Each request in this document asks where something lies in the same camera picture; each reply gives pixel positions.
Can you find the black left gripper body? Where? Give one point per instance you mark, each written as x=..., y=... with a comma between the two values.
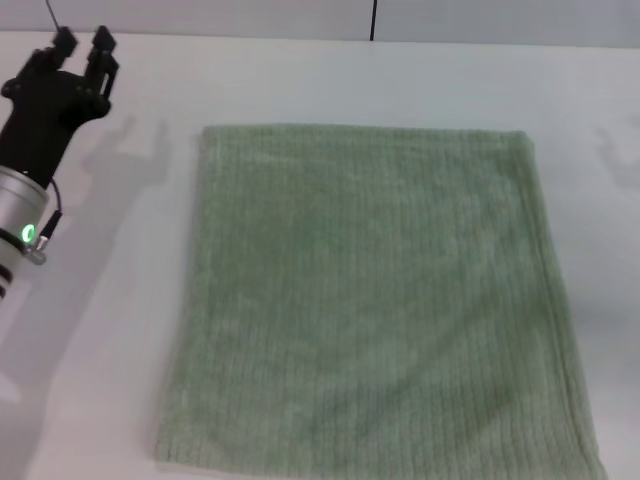
x=45, y=115

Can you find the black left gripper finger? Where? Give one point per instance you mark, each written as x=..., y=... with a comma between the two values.
x=60, y=47
x=102, y=60

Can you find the green ribbed towel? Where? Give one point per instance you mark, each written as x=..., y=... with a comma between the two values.
x=370, y=300

